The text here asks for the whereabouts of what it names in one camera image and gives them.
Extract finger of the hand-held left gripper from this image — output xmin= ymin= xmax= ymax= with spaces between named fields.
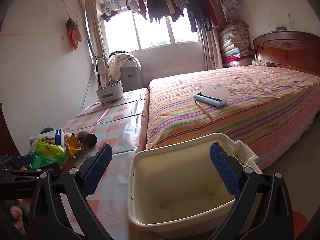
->
xmin=0 ymin=155 xmax=35 ymax=170
xmin=0 ymin=164 xmax=61 ymax=180

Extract person's left hand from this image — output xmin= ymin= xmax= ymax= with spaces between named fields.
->
xmin=9 ymin=199 xmax=26 ymax=234

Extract green snack packet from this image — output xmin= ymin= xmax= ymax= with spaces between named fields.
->
xmin=27 ymin=139 xmax=69 ymax=170

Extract grey and white notebook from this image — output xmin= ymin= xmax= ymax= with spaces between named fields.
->
xmin=193 ymin=83 xmax=230 ymax=108

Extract white utensil holder box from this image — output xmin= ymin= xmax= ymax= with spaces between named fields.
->
xmin=96 ymin=81 xmax=123 ymax=104

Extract yellow foil wrapper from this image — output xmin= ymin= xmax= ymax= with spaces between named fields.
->
xmin=65 ymin=133 xmax=85 ymax=158

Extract beige curtain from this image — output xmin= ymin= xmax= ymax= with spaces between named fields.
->
xmin=200 ymin=27 xmax=223 ymax=70
xmin=84 ymin=0 xmax=108 ymax=63

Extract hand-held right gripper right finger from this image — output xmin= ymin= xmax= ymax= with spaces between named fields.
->
xmin=209 ymin=142 xmax=294 ymax=240

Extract orange hanging cloth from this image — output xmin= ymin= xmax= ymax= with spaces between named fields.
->
xmin=66 ymin=17 xmax=84 ymax=51

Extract bed with striped sheet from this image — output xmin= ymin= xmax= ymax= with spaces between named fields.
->
xmin=146 ymin=65 xmax=320 ymax=170

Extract orange round object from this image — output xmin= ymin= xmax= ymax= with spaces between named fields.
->
xmin=291 ymin=211 xmax=308 ymax=240

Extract floral hanging shorts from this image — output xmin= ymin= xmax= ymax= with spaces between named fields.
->
xmin=221 ymin=0 xmax=240 ymax=12

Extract grey appliance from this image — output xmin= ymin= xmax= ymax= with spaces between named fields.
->
xmin=120 ymin=65 xmax=143 ymax=92

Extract yellow pen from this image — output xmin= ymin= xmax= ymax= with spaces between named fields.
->
xmin=195 ymin=100 xmax=212 ymax=118

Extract stack of folded quilts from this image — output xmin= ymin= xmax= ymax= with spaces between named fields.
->
xmin=219 ymin=20 xmax=254 ymax=68

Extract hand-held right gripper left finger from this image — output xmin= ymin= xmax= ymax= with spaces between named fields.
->
xmin=26 ymin=144 xmax=113 ymax=240

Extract cream plastic trash bin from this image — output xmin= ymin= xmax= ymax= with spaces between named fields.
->
xmin=127 ymin=133 xmax=263 ymax=239

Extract orange checkered tablecloth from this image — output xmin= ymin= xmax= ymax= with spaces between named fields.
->
xmin=22 ymin=87 xmax=150 ymax=240

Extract dark plastic bottle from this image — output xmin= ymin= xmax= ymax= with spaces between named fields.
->
xmin=78 ymin=131 xmax=98 ymax=148

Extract brown wooden headboard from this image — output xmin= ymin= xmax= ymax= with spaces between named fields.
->
xmin=252 ymin=31 xmax=320 ymax=77

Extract row of hanging clothes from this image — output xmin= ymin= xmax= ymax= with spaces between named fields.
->
xmin=100 ymin=0 xmax=227 ymax=32

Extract polka-dot cloth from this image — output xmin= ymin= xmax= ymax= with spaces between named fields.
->
xmin=108 ymin=54 xmax=142 ymax=83

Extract window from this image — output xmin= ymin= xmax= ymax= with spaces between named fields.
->
xmin=100 ymin=7 xmax=203 ymax=52

